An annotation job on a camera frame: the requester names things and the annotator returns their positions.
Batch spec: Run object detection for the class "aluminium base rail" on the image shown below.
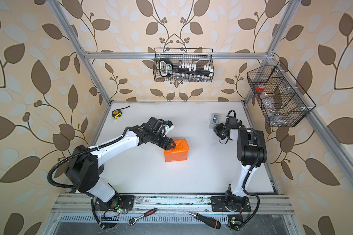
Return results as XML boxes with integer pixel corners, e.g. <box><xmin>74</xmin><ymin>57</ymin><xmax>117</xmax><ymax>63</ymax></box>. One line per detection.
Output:
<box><xmin>52</xmin><ymin>193</ymin><xmax>295</xmax><ymax>215</ymax></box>

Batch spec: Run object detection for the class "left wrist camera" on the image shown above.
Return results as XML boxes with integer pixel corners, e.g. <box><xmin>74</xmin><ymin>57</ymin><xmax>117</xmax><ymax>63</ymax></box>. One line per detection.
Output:
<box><xmin>146</xmin><ymin>117</ymin><xmax>174</xmax><ymax>137</ymax></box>

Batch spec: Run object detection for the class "yellow tape measure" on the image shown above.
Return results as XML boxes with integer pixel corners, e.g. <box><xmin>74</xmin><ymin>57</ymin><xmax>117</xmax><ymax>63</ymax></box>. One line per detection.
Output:
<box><xmin>111</xmin><ymin>105</ymin><xmax>130</xmax><ymax>119</ymax></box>

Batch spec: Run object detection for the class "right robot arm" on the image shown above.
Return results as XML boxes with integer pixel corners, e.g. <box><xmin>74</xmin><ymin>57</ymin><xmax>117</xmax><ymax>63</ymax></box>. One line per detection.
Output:
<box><xmin>213</xmin><ymin>116</ymin><xmax>267</xmax><ymax>207</ymax></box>

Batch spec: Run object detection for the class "red capped plastic bottle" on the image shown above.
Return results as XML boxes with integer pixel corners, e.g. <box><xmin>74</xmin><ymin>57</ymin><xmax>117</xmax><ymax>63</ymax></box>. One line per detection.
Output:
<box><xmin>256</xmin><ymin>83</ymin><xmax>269</xmax><ymax>99</ymax></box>

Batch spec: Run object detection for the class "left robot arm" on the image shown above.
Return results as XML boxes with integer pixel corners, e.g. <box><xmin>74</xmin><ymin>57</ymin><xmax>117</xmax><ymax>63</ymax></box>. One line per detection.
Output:
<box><xmin>47</xmin><ymin>119</ymin><xmax>176</xmax><ymax>203</ymax></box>

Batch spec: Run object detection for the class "black orange screwdriver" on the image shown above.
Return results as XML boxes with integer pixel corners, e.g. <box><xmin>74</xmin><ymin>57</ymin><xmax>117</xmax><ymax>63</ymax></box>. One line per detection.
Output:
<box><xmin>189</xmin><ymin>212</ymin><xmax>221</xmax><ymax>229</ymax></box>

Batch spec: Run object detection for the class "red handled ratchet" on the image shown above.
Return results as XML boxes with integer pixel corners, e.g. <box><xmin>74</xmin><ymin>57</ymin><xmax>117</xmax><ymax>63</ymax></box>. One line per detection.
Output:
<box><xmin>128</xmin><ymin>208</ymin><xmax>158</xmax><ymax>226</ymax></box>

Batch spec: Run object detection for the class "side wire basket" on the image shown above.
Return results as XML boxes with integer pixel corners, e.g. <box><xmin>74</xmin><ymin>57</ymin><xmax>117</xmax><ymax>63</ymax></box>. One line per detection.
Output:
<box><xmin>247</xmin><ymin>61</ymin><xmax>316</xmax><ymax>127</ymax></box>

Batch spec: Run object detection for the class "socket set rail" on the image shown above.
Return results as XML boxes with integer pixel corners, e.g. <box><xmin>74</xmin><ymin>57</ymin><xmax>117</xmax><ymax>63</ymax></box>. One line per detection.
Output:
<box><xmin>158</xmin><ymin>58</ymin><xmax>214</xmax><ymax>79</ymax></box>

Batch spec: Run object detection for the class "back wire basket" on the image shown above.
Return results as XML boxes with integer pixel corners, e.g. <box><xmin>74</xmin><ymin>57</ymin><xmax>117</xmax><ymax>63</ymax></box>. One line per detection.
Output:
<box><xmin>153</xmin><ymin>47</ymin><xmax>215</xmax><ymax>83</ymax></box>

